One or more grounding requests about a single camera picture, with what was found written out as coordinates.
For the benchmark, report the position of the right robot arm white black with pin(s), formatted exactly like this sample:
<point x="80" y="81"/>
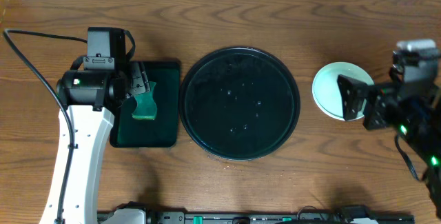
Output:
<point x="412" y="109"/>

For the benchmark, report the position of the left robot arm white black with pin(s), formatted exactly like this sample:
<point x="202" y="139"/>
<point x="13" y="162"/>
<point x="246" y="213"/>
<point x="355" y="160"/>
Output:
<point x="89" y="100"/>

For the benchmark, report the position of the pale green back plate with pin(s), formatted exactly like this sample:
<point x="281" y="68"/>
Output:
<point x="325" y="89"/>

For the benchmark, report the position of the green scrubbing sponge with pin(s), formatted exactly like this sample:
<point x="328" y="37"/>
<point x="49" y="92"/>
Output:
<point x="146" y="108"/>

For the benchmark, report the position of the black round tray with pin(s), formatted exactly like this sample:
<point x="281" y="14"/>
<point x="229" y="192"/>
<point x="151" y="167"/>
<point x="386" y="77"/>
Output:
<point x="239" y="103"/>

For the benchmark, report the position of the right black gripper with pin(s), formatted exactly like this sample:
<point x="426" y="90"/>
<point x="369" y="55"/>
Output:
<point x="391" y="98"/>

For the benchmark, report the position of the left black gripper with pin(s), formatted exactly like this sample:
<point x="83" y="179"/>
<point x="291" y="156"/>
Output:
<point x="138" y="80"/>

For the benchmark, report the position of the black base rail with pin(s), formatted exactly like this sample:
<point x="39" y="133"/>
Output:
<point x="137" y="213"/>

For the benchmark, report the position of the black rectangular tray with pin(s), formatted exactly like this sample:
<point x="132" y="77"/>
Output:
<point x="160" y="132"/>

